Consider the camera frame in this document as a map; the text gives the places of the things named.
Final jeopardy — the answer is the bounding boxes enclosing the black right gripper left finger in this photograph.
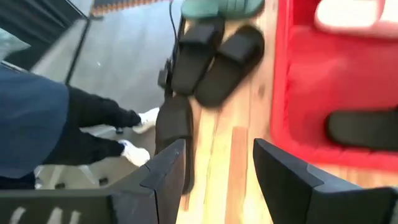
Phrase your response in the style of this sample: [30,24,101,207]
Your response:
[0,138,187,224]

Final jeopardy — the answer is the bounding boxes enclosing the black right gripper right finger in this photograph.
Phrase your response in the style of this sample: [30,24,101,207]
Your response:
[253,138,398,224]

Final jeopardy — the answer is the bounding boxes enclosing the green foam slide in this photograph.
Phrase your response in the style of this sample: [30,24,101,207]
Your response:
[181,0,266,20]

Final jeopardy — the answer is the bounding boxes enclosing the red plastic bin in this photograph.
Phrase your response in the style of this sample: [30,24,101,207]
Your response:
[270,0,398,172]

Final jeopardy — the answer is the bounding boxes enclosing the white chair base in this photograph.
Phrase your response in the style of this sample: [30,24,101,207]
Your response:
[34,123,156,190]

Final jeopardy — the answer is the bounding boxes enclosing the person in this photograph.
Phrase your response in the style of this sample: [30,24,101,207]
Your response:
[0,63,161,190]

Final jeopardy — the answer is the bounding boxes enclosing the black hazard-striped platform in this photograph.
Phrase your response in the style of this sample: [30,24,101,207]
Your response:
[90,0,170,17]

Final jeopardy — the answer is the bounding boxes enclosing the black partition curtain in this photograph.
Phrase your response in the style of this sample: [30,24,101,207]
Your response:
[0,0,90,71]

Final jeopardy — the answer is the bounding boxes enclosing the small black table camera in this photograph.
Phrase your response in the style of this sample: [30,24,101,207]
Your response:
[157,58,174,99]

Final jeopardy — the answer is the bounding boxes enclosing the thin black camera cable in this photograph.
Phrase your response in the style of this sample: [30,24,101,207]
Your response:
[169,0,178,60]

